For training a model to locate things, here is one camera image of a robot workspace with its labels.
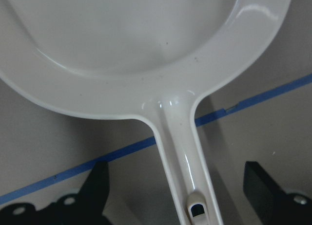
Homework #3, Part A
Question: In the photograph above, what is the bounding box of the white brush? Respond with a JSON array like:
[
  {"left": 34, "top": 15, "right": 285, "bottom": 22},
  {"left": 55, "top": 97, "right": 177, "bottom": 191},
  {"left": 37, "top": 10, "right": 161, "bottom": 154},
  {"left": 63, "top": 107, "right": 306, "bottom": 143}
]
[{"left": 187, "top": 191, "right": 210, "bottom": 225}]

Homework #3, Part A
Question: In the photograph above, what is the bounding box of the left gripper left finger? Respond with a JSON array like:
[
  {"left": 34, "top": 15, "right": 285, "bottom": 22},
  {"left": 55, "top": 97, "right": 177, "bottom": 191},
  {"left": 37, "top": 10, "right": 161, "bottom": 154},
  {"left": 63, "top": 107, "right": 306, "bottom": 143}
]
[{"left": 0, "top": 161, "right": 110, "bottom": 225}]

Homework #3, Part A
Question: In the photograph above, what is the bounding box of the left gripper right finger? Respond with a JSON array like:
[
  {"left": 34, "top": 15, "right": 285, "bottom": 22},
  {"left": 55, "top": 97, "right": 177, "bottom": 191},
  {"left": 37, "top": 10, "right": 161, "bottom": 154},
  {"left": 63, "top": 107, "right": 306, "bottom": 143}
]
[{"left": 243, "top": 161, "right": 312, "bottom": 225}]

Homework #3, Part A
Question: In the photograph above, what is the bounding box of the white plastic dustpan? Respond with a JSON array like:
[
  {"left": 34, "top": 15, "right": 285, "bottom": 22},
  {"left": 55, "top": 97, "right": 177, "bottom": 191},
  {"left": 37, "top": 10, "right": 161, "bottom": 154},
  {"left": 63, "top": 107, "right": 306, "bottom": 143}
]
[{"left": 0, "top": 0, "right": 291, "bottom": 225}]

